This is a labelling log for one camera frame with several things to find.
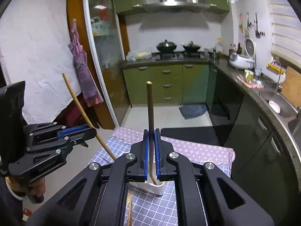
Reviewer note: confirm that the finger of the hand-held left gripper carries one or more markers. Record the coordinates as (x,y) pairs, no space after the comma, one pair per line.
(80,138)
(75,130)

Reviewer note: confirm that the pale food bag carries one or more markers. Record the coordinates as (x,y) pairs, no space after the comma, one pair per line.
(141,55)

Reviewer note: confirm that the black hanging spatula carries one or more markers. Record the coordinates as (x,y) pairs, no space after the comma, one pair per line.
(257,31)

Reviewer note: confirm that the white bowl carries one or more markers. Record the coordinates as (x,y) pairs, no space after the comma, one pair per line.
(274,106)

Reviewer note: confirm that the pink checked apron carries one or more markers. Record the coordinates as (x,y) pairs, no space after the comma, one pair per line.
(83,75)

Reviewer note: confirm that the steel double sink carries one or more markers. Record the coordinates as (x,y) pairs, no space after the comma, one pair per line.
(285,108)

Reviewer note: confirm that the crumpled grey bag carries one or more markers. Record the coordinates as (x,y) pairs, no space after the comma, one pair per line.
(130,57)

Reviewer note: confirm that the green lower cabinets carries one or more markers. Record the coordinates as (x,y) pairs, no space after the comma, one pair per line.
(164,84)

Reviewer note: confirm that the black gas stove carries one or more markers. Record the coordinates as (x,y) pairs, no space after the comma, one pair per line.
(178,55)

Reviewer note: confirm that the grey mug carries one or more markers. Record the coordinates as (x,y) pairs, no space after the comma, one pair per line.
(258,71)

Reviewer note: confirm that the light tan chopstick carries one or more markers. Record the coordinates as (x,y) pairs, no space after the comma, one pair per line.
(77,101)

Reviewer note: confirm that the pink hanging utensil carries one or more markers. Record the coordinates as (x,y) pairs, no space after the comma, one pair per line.
(240,26)

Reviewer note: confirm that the white rice cooker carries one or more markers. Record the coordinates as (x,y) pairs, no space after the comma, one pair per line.
(239,61)

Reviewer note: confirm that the cooking oil bottle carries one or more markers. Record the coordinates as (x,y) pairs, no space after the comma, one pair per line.
(219,46)

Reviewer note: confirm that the wooden cutting board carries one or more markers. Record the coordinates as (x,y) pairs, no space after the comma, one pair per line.
(292,84)

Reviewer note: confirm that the blue checked tablecloth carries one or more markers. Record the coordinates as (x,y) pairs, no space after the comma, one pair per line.
(150,211)

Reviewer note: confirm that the glass sliding door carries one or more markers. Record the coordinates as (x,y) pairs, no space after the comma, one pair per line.
(103,51)

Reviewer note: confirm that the white window blind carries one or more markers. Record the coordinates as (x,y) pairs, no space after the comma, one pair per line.
(284,21)

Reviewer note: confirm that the person's left hand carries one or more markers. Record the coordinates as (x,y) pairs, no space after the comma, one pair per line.
(37,187)

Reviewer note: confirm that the black wok with lid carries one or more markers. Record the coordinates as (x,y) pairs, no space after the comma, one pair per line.
(166,46)
(191,47)

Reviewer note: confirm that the purple patterned cloth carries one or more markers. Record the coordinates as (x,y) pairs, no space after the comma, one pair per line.
(199,150)

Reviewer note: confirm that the yellow sponge rack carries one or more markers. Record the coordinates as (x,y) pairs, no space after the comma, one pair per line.
(275,67)

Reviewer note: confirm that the white hanging sheet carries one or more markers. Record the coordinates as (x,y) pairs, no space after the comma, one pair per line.
(35,51)

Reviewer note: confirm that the dark lower cabinets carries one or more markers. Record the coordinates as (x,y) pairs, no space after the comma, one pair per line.
(254,141)

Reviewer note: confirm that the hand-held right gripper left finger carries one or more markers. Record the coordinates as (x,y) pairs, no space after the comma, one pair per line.
(146,155)

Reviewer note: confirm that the white utensil holder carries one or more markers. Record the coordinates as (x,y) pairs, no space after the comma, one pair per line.
(145,188)

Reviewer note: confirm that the pink dish cloth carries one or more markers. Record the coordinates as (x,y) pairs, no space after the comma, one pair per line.
(250,84)

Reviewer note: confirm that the thin steel faucet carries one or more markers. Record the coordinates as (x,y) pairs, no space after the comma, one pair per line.
(278,82)

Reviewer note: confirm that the blue floor mat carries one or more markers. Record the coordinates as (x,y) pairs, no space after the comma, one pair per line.
(192,111)

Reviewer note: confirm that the red slipper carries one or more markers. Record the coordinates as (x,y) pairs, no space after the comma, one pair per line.
(27,211)

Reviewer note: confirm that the dark chair with red cloth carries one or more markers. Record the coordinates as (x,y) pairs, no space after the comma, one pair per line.
(73,115)

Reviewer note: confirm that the bundle of wooden chopsticks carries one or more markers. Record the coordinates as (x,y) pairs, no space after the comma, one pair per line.
(130,207)

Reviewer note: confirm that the dark brown chopstick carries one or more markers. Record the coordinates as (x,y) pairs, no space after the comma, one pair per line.
(150,113)

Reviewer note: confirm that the hanging ladle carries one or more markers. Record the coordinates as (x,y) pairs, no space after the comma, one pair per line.
(247,27)

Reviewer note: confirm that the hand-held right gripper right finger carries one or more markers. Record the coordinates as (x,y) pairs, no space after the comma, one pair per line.
(157,155)

